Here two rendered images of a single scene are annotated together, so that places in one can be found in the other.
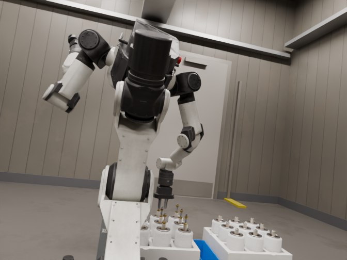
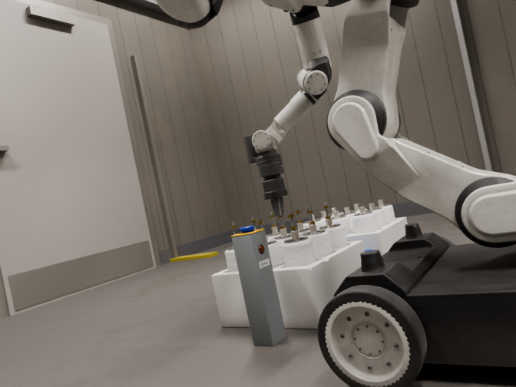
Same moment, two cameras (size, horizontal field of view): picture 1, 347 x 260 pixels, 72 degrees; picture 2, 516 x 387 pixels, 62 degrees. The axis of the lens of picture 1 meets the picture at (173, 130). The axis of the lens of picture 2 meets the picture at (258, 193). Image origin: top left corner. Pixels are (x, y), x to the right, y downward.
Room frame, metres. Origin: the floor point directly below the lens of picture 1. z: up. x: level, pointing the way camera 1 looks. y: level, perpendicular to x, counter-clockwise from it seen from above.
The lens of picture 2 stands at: (0.40, 1.08, 0.40)
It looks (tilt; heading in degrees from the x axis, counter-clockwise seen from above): 1 degrees up; 316
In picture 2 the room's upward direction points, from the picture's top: 12 degrees counter-clockwise
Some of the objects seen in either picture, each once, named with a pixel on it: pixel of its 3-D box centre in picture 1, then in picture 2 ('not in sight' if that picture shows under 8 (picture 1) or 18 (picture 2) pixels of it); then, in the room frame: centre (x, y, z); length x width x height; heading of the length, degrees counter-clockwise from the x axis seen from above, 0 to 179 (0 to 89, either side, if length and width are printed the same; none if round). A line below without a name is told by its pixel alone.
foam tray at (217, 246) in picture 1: (242, 254); (355, 249); (1.53, -0.52, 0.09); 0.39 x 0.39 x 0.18; 12
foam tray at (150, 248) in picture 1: (156, 250); (293, 282); (1.44, 0.01, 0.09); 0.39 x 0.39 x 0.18; 10
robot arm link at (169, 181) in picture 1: (164, 187); (273, 180); (1.44, 0.01, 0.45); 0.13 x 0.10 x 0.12; 111
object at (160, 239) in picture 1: (161, 246); (319, 259); (1.32, -0.01, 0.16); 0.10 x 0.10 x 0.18
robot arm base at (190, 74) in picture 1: (182, 85); not in sight; (1.17, -0.01, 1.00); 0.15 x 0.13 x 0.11; 36
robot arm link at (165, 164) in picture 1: (164, 167); (262, 149); (1.45, 0.02, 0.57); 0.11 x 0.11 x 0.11; 34
